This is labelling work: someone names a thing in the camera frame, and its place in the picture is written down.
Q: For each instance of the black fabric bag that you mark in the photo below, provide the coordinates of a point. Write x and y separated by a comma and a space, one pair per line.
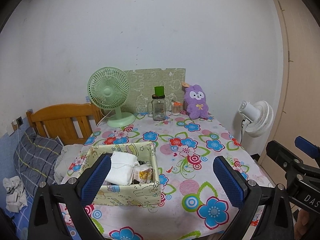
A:
144, 163

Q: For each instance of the grey plaid pillow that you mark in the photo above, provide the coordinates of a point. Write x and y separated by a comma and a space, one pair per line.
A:
37, 160

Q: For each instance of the green desk fan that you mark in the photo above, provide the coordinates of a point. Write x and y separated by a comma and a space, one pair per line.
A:
107, 91

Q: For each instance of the beige door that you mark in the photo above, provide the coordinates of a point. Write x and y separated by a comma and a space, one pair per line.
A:
302, 80

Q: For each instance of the green patterned board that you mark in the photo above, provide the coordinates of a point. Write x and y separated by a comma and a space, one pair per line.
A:
150, 78

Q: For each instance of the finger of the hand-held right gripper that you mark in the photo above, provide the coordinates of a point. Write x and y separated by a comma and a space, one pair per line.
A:
307, 146
280, 155

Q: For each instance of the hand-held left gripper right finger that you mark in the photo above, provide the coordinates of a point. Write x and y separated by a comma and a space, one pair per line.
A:
228, 180

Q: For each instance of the white standing fan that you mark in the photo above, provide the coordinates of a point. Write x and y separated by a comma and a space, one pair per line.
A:
252, 116

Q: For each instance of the wooden bed headboard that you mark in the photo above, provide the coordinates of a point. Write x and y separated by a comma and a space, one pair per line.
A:
62, 120

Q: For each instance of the white cloth bundle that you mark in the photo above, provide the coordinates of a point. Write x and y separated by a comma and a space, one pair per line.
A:
122, 167

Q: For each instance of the toothpick jar orange lid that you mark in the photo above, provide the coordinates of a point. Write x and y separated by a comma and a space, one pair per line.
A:
176, 108

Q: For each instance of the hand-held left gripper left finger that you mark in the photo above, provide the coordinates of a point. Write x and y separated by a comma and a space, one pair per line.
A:
96, 177

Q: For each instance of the yellow fabric storage box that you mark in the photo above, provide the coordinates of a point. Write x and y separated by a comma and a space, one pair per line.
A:
132, 195

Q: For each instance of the glass jar mug green lid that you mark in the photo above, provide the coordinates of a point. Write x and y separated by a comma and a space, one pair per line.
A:
158, 110

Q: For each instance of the purple plush bunny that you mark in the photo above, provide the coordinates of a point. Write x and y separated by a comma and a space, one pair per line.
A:
197, 105

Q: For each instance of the yellow tissue packet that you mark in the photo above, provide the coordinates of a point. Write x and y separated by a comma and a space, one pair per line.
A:
143, 175

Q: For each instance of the white crumpled cloth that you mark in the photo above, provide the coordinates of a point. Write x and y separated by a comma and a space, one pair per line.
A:
15, 195

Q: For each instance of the white bed sheet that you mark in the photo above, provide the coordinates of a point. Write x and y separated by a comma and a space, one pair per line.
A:
68, 160

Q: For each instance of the floral tablecloth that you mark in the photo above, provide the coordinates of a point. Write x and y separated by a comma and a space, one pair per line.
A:
187, 160

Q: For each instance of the wall power outlet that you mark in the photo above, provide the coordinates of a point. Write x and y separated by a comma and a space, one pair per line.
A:
18, 122

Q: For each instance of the person's right hand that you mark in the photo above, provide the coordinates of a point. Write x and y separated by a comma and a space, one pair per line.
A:
306, 218

